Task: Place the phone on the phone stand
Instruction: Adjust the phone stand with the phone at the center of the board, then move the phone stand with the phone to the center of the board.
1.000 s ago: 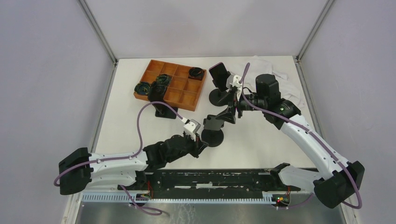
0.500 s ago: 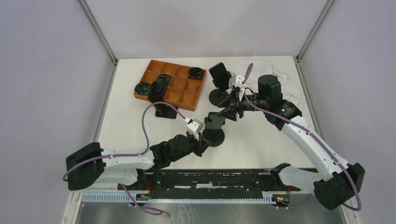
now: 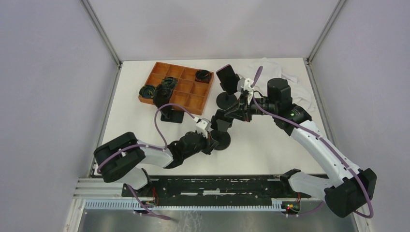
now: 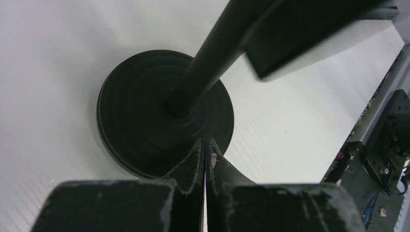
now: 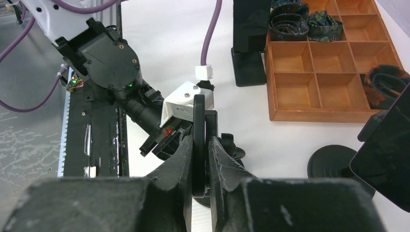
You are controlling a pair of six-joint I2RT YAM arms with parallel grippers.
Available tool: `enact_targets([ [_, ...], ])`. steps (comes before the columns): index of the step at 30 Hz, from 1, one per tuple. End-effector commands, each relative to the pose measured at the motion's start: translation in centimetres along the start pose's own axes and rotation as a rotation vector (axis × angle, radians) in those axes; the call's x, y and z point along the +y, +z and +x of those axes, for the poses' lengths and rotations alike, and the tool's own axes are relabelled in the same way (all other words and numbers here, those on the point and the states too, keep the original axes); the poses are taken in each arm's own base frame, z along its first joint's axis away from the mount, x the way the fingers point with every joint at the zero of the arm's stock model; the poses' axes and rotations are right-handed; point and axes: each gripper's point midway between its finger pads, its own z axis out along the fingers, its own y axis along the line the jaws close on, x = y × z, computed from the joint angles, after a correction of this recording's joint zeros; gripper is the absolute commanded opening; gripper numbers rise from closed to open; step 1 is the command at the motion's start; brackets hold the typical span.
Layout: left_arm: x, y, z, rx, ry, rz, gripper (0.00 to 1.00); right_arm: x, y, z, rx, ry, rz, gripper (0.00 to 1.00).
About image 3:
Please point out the rolled blue yellow tie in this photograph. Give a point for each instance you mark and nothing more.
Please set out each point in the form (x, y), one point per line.
(147, 92)

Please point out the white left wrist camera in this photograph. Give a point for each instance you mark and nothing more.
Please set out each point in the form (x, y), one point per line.
(202, 126)

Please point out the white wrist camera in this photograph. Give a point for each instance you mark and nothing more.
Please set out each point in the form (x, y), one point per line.
(245, 84)
(202, 126)

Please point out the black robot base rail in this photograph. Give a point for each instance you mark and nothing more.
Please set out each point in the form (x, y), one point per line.
(216, 190)

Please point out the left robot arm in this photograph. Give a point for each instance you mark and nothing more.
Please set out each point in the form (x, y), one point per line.
(118, 159)

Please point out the orange wooden compartment tray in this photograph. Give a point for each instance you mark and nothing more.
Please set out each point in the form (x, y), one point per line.
(188, 93)

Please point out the rolled dark patterned tie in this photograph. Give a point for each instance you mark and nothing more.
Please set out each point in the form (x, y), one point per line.
(162, 95)

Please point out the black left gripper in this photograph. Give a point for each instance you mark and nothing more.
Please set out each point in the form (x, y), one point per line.
(210, 144)

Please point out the rolled green patterned tie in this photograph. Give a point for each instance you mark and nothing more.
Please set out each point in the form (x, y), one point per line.
(169, 83)

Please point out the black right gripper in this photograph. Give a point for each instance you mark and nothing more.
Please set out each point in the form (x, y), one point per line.
(243, 112)

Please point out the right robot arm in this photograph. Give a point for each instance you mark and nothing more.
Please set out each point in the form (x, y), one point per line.
(347, 188)

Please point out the small black phone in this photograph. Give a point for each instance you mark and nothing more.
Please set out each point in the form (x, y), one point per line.
(220, 122)

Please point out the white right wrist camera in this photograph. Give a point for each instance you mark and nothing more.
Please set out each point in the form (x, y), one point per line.
(245, 84)

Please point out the white slotted cable duct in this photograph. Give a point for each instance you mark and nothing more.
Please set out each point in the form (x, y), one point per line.
(100, 195)

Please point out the rolled tie top right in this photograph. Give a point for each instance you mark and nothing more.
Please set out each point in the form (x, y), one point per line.
(203, 76)

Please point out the black round base phone stand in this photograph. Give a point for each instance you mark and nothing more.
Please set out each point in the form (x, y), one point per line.
(224, 100)

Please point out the purple edged black phone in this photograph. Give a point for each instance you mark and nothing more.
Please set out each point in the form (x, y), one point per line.
(228, 79)

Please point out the white crumpled cloth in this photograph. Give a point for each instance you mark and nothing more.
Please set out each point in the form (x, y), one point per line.
(271, 70)

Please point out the black flat easel phone stand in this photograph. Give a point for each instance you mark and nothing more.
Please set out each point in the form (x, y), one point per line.
(172, 116)

